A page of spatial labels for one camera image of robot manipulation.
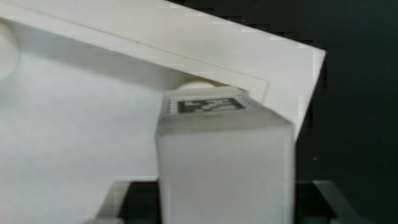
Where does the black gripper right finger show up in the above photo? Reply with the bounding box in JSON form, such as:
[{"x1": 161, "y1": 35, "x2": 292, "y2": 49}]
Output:
[{"x1": 296, "y1": 180, "x2": 363, "y2": 224}]

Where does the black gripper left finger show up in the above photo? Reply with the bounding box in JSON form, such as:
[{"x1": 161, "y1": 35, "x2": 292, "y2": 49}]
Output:
[{"x1": 86, "y1": 180, "x2": 161, "y2": 224}]

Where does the white table leg with tag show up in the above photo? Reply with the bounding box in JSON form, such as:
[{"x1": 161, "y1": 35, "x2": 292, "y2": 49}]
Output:
[{"x1": 157, "y1": 87, "x2": 296, "y2": 224}]

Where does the white square table top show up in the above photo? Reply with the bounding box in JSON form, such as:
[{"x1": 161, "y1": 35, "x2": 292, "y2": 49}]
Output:
[{"x1": 0, "y1": 0, "x2": 326, "y2": 224}]

